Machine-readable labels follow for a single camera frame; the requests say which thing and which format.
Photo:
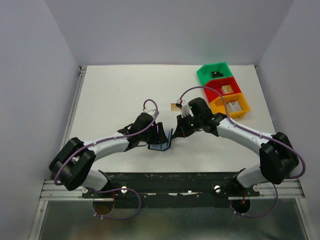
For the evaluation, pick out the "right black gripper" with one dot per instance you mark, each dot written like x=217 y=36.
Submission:
x=182 y=126

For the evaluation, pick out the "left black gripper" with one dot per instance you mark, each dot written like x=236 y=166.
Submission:
x=155 y=132

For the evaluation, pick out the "black leather card holder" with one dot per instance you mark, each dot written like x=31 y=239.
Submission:
x=162 y=143

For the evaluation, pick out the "gold credit card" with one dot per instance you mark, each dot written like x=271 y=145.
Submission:
x=174 y=107

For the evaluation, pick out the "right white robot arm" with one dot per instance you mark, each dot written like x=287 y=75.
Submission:
x=276 y=158

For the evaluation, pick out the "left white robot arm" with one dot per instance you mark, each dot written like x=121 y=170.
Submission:
x=72 y=166

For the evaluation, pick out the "yellow plastic bin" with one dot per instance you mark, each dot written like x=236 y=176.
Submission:
x=217 y=105

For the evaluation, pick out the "white box in yellow bin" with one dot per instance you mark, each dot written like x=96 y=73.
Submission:
x=234 y=106

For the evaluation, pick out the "red plastic bin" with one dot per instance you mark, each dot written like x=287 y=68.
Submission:
x=216 y=84

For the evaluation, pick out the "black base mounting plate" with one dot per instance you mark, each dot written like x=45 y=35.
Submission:
x=171 y=190

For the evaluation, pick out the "white box in red bin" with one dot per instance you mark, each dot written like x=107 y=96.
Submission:
x=227 y=89

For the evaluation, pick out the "green plastic bin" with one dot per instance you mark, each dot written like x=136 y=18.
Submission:
x=204 y=73

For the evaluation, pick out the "black part in green bin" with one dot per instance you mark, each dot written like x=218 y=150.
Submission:
x=216 y=74

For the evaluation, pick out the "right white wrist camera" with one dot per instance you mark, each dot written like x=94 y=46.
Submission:
x=184 y=107

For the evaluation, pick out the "aluminium extrusion rail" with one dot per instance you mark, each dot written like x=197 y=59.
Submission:
x=71 y=112

